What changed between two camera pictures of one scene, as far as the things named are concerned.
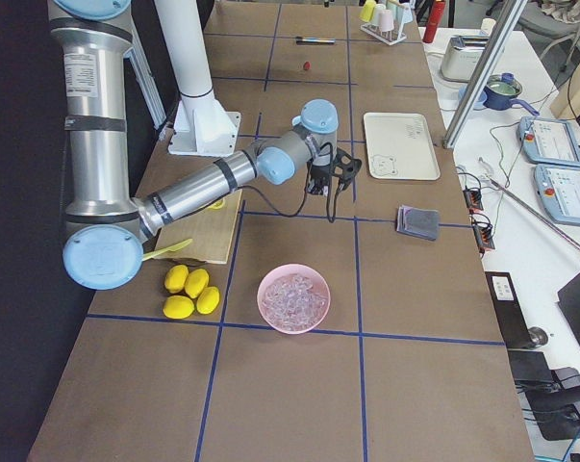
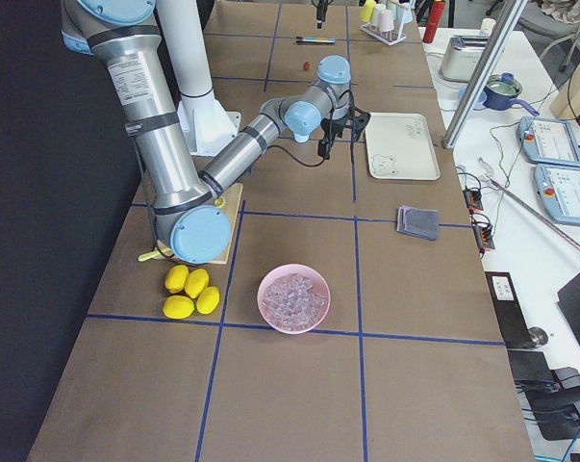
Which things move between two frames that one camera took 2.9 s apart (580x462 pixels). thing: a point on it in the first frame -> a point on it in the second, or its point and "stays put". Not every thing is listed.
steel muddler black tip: (302, 40) stays put
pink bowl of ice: (293, 298) stays put
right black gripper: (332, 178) -> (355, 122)
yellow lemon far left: (208, 300) stays put
